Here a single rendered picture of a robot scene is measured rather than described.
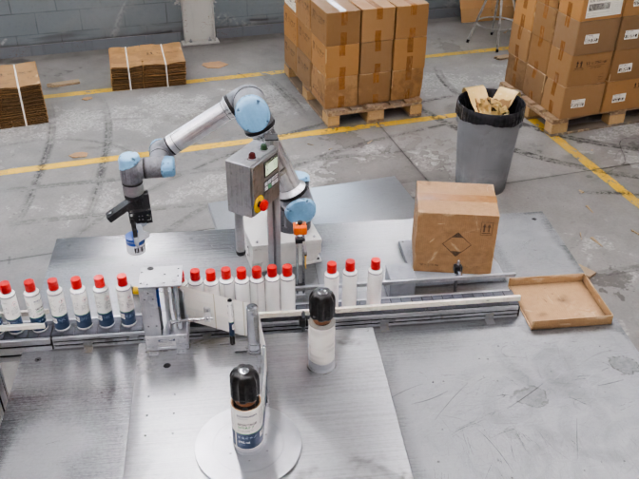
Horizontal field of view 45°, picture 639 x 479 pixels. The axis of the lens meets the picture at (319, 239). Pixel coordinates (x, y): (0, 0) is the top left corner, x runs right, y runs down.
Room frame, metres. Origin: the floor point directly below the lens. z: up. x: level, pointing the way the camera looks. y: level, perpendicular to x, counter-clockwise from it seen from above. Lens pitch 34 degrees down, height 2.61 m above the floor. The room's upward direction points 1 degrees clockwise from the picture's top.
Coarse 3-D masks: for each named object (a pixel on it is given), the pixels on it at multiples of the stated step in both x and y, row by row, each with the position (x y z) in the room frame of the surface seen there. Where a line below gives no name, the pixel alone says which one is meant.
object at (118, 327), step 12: (360, 300) 2.21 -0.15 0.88; (384, 300) 2.21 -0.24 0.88; (396, 300) 2.21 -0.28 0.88; (408, 300) 2.21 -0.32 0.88; (420, 300) 2.21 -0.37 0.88; (360, 312) 2.14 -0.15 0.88; (372, 312) 2.15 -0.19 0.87; (384, 312) 2.14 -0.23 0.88; (396, 312) 2.14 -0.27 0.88; (408, 312) 2.15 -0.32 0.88; (72, 324) 2.06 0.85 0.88; (96, 324) 2.06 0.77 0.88; (120, 324) 2.06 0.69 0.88; (192, 324) 2.07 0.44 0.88
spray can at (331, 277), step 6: (330, 264) 2.14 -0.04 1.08; (336, 264) 2.15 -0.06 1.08; (330, 270) 2.14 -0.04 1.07; (336, 270) 2.15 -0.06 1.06; (324, 276) 2.15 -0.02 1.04; (330, 276) 2.13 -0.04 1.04; (336, 276) 2.14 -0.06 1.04; (324, 282) 2.14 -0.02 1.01; (330, 282) 2.13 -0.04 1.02; (336, 282) 2.13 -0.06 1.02; (330, 288) 2.13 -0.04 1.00; (336, 288) 2.13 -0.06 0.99; (336, 294) 2.13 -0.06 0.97; (336, 300) 2.13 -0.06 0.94; (336, 306) 2.13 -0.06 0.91
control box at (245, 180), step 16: (256, 144) 2.27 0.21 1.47; (240, 160) 2.16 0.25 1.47; (256, 160) 2.16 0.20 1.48; (240, 176) 2.13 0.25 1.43; (256, 176) 2.14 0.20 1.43; (240, 192) 2.13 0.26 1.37; (256, 192) 2.13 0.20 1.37; (272, 192) 2.22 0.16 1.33; (240, 208) 2.14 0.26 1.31; (256, 208) 2.13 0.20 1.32
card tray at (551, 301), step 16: (512, 288) 2.35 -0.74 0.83; (528, 288) 2.35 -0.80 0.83; (544, 288) 2.35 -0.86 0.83; (560, 288) 2.35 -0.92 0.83; (576, 288) 2.36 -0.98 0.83; (592, 288) 2.32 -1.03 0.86; (528, 304) 2.25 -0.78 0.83; (544, 304) 2.25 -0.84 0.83; (560, 304) 2.26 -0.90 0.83; (576, 304) 2.26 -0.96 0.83; (592, 304) 2.26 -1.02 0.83; (528, 320) 2.16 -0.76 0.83; (544, 320) 2.12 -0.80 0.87; (560, 320) 2.13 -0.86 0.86; (576, 320) 2.13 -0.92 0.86; (592, 320) 2.14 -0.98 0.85; (608, 320) 2.15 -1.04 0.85
